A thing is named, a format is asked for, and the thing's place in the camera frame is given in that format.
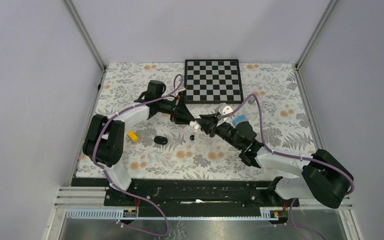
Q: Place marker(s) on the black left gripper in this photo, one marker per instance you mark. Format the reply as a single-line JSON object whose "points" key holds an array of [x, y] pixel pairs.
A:
{"points": [[180, 113]]}

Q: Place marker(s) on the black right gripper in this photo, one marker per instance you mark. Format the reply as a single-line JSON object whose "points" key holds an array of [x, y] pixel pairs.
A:
{"points": [[209, 123]]}

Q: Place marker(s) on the white earbud charging case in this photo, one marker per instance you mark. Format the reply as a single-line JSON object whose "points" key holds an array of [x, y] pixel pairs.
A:
{"points": [[195, 125]]}

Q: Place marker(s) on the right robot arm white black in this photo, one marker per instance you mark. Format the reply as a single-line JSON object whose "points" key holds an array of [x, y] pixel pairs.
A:
{"points": [[317, 176]]}

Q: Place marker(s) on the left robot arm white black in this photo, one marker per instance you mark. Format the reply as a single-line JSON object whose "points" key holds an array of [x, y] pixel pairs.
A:
{"points": [[105, 138]]}

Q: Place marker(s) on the black oval earbud case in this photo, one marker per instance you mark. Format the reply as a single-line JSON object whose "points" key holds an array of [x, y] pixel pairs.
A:
{"points": [[160, 140]]}

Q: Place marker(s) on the blue grey block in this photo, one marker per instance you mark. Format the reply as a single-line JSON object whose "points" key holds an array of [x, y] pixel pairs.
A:
{"points": [[239, 119]]}

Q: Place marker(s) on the black white checkerboard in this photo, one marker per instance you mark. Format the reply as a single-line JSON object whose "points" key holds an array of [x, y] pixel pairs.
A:
{"points": [[213, 81]]}

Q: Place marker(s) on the small grey cube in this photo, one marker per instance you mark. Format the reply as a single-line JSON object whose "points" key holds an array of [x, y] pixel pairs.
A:
{"points": [[251, 100]]}

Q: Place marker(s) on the yellow block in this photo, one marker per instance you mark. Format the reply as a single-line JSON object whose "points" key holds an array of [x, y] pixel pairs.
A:
{"points": [[132, 136]]}

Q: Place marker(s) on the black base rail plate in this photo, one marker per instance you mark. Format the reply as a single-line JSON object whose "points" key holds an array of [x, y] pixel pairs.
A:
{"points": [[200, 196]]}

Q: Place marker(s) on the slotted grey cable duct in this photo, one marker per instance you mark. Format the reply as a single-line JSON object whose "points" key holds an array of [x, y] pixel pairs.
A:
{"points": [[242, 214]]}

